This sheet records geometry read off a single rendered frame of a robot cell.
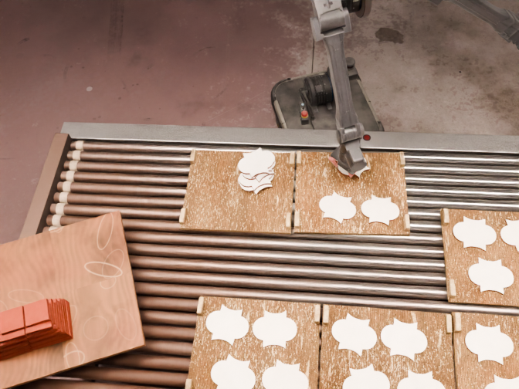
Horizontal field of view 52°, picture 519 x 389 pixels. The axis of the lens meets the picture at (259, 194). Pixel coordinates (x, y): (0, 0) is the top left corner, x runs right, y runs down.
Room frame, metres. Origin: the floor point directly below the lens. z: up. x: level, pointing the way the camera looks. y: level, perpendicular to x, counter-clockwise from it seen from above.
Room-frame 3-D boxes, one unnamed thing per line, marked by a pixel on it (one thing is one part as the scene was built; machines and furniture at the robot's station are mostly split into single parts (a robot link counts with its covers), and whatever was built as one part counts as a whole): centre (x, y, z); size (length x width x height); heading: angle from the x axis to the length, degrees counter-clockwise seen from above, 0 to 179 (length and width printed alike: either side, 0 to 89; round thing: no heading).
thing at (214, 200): (1.05, 0.07, 0.93); 0.41 x 0.35 x 0.02; 78
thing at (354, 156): (1.00, -0.34, 1.18); 0.11 x 0.09 x 0.12; 8
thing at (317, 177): (0.98, -0.34, 0.93); 0.41 x 0.35 x 0.02; 80
